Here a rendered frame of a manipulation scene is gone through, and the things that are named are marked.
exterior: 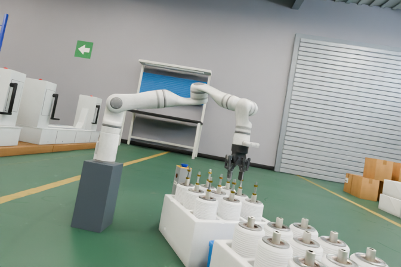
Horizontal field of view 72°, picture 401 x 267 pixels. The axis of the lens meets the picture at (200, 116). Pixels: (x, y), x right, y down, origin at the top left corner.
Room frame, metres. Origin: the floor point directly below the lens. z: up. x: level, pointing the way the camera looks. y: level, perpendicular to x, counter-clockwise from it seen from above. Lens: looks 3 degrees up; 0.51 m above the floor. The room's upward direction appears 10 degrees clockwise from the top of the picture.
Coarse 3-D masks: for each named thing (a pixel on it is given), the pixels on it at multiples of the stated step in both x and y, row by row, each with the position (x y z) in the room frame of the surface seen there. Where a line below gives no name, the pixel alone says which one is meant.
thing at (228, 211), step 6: (222, 198) 1.23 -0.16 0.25; (222, 204) 1.20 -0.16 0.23; (228, 204) 1.18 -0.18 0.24; (234, 204) 1.18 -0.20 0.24; (240, 204) 1.20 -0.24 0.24; (222, 210) 1.20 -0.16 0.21; (228, 210) 1.18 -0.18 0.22; (234, 210) 1.18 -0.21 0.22; (222, 216) 1.19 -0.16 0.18; (228, 216) 1.18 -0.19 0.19; (234, 216) 1.18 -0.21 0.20
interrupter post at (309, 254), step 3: (306, 252) 0.68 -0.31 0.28; (309, 252) 0.67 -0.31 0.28; (312, 252) 0.67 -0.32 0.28; (315, 252) 0.68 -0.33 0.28; (306, 255) 0.68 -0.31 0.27; (309, 255) 0.67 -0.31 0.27; (312, 255) 0.67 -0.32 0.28; (315, 255) 0.67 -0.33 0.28; (306, 258) 0.68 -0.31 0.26; (309, 258) 0.67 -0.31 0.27; (312, 258) 0.67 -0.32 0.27; (306, 261) 0.68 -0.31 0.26; (309, 261) 0.67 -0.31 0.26; (312, 261) 0.67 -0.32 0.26; (306, 264) 0.67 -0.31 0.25; (309, 264) 0.67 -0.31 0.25; (312, 264) 0.67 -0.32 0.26
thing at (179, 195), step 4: (176, 188) 1.39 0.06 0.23; (180, 188) 1.35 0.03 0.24; (184, 188) 1.35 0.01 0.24; (188, 188) 1.35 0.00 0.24; (176, 192) 1.37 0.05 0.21; (180, 192) 1.35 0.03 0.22; (184, 192) 1.35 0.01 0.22; (176, 196) 1.37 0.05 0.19; (180, 196) 1.35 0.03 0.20; (180, 200) 1.35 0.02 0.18
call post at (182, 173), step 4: (176, 168) 1.58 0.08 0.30; (180, 168) 1.52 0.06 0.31; (176, 172) 1.57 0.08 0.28; (180, 172) 1.52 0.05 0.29; (184, 172) 1.53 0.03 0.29; (180, 176) 1.53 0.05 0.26; (184, 176) 1.54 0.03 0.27; (176, 180) 1.55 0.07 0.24; (180, 180) 1.53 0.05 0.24; (184, 180) 1.54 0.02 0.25; (176, 184) 1.54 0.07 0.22; (172, 188) 1.58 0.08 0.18; (172, 192) 1.57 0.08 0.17
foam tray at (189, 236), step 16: (176, 208) 1.27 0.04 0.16; (160, 224) 1.42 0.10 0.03; (176, 224) 1.24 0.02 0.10; (192, 224) 1.10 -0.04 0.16; (208, 224) 1.10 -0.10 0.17; (224, 224) 1.13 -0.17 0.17; (176, 240) 1.21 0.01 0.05; (192, 240) 1.08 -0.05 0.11; (208, 240) 1.11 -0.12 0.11; (192, 256) 1.08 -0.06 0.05
